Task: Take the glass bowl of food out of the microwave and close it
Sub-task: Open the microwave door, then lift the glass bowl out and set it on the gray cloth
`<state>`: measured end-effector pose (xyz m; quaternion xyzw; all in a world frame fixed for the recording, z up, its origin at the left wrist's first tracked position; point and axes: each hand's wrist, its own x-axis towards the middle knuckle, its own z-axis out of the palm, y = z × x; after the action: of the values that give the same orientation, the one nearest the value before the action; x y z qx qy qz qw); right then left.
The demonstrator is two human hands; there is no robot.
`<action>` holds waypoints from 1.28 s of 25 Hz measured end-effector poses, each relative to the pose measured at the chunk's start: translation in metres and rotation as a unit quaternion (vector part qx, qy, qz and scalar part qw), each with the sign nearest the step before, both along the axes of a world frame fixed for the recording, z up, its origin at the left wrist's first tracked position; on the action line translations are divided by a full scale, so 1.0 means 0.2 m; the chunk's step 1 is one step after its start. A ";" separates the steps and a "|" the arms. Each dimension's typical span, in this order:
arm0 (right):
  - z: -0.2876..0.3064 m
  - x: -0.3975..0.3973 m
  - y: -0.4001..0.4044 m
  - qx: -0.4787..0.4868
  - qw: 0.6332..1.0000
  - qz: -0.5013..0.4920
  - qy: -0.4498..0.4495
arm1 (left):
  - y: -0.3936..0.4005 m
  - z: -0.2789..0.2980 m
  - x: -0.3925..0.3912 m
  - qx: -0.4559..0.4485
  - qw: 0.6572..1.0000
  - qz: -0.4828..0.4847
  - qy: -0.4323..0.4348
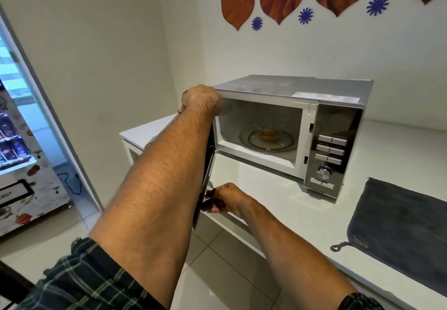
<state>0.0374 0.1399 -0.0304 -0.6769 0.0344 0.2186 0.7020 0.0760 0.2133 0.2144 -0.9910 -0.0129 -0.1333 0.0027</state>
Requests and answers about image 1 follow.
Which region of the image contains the person's left hand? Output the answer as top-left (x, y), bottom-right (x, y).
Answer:
top-left (177, 84), bottom-right (222, 118)

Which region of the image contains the person's right hand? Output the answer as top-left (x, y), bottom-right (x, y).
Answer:
top-left (201, 182), bottom-right (259, 219)

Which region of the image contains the black microwave door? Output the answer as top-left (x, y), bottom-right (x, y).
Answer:
top-left (191, 113), bottom-right (219, 231)

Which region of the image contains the person's left forearm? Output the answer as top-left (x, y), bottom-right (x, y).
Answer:
top-left (88, 106), bottom-right (222, 307)

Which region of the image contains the person's right forearm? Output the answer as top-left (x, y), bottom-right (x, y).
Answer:
top-left (241, 200), bottom-right (358, 308)

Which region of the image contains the glass microwave turntable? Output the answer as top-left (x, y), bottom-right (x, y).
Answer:
top-left (239, 128), bottom-right (295, 153)

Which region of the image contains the clear glass bowl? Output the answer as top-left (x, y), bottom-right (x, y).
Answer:
top-left (254, 118), bottom-right (285, 143)

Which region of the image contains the silver microwave oven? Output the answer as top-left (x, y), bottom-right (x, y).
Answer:
top-left (211, 74), bottom-right (374, 204)

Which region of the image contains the medium blue flower sticker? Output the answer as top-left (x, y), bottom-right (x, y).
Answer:
top-left (298, 7), bottom-right (314, 25)

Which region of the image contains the green plaid shirt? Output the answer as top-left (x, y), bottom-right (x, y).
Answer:
top-left (16, 238), bottom-right (385, 310)

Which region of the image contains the white vending machine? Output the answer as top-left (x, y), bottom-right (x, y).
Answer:
top-left (0, 4), bottom-right (104, 238)

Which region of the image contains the grey towel with loop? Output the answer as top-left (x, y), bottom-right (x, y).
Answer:
top-left (330, 177), bottom-right (447, 298)

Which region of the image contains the large blue flower sticker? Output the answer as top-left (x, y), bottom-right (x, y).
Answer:
top-left (367, 0), bottom-right (389, 17)

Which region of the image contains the black cable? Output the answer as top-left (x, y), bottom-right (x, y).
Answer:
top-left (56, 172), bottom-right (83, 195)

